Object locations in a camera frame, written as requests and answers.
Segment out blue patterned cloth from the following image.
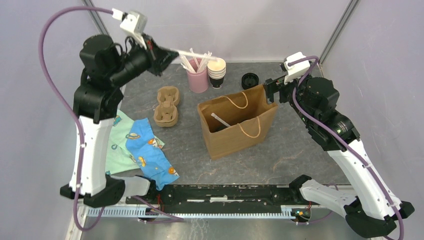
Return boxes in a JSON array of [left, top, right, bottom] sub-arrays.
[[125, 118, 179, 191]]

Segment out brown paper takeout bag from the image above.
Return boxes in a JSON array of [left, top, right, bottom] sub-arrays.
[[197, 85, 278, 160]]

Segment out stack of paper cups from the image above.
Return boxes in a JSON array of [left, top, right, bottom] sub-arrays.
[[207, 57, 226, 89]]

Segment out pink metal utensil cup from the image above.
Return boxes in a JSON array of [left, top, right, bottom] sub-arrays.
[[186, 68, 210, 93]]

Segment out stirrer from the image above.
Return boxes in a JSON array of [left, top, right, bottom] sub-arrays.
[[173, 49, 218, 61], [211, 113, 231, 128]]

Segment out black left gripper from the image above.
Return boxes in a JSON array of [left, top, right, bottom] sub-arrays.
[[109, 33, 180, 88]]

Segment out green patterned cloth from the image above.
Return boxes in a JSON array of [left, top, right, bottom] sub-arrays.
[[105, 109, 166, 176]]

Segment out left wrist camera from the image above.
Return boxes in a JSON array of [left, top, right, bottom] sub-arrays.
[[112, 8, 148, 50]]

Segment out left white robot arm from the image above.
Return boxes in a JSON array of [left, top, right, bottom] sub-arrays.
[[59, 34, 179, 208]]

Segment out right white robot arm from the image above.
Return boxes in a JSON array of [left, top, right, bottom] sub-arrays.
[[263, 76, 415, 238]]

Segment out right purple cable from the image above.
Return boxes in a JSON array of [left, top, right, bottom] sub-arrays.
[[286, 55, 405, 240]]

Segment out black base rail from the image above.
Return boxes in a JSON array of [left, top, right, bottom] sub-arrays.
[[142, 184, 315, 214]]

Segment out brown cardboard cup carriers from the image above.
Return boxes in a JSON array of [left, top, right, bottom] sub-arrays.
[[153, 86, 181, 128]]

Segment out wooden stirrers in wrappers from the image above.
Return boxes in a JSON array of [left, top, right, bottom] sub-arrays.
[[179, 48, 212, 73]]

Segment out stack of black lids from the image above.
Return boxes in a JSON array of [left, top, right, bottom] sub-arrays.
[[241, 72, 259, 90]]

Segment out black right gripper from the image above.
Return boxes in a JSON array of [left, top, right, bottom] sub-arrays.
[[263, 69, 316, 125]]

